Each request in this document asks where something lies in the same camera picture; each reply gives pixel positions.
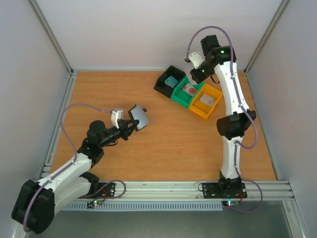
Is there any green plastic bin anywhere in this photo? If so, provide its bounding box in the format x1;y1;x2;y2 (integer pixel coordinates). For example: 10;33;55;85
171;76;205;108

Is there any aluminium front rail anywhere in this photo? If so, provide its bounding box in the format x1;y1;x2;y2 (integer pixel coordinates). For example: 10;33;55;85
24;180;295;202

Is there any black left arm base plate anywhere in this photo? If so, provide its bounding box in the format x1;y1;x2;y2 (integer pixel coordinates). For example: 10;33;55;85
80;182;115;199

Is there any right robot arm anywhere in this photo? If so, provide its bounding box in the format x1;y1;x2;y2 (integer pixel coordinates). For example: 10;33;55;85
190;35;256;200

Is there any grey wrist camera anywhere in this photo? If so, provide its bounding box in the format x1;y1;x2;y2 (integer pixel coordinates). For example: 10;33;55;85
185;52;204;69
110;108;123;128

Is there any red patterned card stack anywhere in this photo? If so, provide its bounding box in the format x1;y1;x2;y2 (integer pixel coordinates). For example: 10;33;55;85
182;83;197;96

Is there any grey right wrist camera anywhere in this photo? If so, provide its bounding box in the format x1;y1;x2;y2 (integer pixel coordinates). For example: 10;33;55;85
185;52;204;69

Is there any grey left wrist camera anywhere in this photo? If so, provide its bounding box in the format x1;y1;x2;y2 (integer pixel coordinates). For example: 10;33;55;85
110;108;123;128

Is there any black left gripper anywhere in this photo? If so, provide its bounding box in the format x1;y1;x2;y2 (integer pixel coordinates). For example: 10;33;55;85
100;119;140;148

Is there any white slotted cable duct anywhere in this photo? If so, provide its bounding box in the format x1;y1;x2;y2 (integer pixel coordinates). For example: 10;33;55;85
63;201;223;212

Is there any black plastic bin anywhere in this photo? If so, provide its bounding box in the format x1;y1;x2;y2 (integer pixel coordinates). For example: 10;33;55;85
154;65;185;98

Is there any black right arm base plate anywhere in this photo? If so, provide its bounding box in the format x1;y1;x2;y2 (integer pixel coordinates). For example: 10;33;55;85
202;182;248;199

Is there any yellow plastic bin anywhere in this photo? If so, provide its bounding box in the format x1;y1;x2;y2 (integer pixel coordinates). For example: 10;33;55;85
189;84;223;119

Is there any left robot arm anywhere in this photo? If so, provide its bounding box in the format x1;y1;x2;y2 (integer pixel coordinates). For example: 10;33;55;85
11;119;140;234

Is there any teal card stack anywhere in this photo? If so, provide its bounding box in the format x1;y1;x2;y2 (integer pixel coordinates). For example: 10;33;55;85
164;76;179;88

